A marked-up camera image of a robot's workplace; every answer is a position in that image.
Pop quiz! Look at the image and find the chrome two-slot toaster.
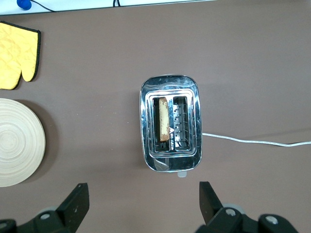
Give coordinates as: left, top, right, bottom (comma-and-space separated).
139, 73, 204, 179

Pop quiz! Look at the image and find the thin black cable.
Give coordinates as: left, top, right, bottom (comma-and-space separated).
30, 0, 57, 12

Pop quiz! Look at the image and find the yellow quilted oven mitt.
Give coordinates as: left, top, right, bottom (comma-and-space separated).
0, 20, 41, 90

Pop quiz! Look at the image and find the white toaster power cable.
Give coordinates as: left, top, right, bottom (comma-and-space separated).
202, 132, 311, 148

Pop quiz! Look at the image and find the brown toast slice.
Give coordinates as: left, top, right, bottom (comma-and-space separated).
158, 97, 171, 142

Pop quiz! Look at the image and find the blue round knob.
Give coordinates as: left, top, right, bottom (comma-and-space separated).
16, 0, 32, 11

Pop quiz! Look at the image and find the round light wooden plate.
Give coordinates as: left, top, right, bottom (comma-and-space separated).
0, 98, 46, 187

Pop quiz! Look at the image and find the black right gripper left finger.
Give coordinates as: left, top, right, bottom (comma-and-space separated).
0, 183, 90, 233

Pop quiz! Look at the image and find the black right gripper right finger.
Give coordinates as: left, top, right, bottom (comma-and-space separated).
196, 181, 300, 233

